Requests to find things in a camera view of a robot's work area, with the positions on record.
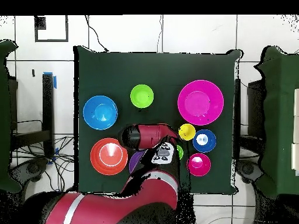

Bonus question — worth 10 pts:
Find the light blue bowl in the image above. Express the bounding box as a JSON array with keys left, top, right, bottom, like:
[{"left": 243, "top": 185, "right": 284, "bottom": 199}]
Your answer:
[{"left": 82, "top": 94, "right": 119, "bottom": 131}]

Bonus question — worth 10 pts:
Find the purple bowl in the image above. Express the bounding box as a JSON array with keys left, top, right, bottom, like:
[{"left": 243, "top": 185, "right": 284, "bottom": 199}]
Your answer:
[{"left": 128, "top": 150, "right": 148, "bottom": 174}]

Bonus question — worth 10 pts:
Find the green cup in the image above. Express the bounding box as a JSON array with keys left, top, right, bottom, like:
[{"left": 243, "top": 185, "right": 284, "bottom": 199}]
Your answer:
[{"left": 176, "top": 144, "right": 185, "bottom": 161}]

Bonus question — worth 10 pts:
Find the large pink bowl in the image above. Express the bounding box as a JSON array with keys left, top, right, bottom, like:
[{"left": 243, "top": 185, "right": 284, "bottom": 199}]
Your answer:
[{"left": 177, "top": 79, "right": 225, "bottom": 126}]

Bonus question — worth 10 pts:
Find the small green bowl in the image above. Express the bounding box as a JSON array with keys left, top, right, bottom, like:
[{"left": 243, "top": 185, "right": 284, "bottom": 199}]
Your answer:
[{"left": 130, "top": 84, "right": 155, "bottom": 109}]

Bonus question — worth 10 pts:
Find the large orange bowl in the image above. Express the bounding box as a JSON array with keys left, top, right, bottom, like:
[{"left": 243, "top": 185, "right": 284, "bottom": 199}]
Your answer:
[{"left": 90, "top": 137, "right": 128, "bottom": 176}]

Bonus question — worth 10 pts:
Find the small dark blue bowl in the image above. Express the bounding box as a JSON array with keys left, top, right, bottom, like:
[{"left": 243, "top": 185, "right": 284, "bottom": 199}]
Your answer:
[{"left": 192, "top": 129, "right": 217, "bottom": 153}]

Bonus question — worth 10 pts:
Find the blue tape strip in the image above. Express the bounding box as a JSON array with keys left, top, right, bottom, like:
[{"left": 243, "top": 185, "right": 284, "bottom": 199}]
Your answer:
[{"left": 43, "top": 71, "right": 58, "bottom": 90}]

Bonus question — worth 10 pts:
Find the dark green tablecloth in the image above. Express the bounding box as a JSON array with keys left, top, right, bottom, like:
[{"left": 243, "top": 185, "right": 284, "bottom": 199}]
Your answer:
[{"left": 74, "top": 45, "right": 242, "bottom": 196}]

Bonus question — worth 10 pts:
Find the thin black floor cable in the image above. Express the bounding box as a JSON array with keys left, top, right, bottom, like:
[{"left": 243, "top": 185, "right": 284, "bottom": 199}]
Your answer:
[{"left": 84, "top": 15, "right": 110, "bottom": 53}]

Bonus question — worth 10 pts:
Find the black caster base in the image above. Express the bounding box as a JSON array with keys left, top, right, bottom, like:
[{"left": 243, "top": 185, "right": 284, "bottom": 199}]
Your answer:
[
  {"left": 10, "top": 157, "right": 50, "bottom": 184},
  {"left": 234, "top": 158, "right": 265, "bottom": 185}
]

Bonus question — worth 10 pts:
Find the small crimson bowl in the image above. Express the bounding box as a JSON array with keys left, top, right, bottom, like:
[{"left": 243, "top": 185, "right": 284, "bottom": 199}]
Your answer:
[{"left": 186, "top": 152, "right": 212, "bottom": 177}]

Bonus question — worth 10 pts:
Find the green cloth covered table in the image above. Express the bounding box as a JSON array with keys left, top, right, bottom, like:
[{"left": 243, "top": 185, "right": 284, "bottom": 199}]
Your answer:
[
  {"left": 253, "top": 45, "right": 299, "bottom": 200},
  {"left": 0, "top": 38, "right": 22, "bottom": 194}
]

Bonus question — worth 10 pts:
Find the floor cable bundle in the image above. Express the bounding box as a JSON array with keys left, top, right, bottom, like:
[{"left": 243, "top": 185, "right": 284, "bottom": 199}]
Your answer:
[{"left": 10, "top": 135, "right": 75, "bottom": 192}]

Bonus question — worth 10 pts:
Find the yellow cup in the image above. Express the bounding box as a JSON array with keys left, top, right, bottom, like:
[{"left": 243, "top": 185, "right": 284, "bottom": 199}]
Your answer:
[{"left": 178, "top": 123, "right": 196, "bottom": 141}]

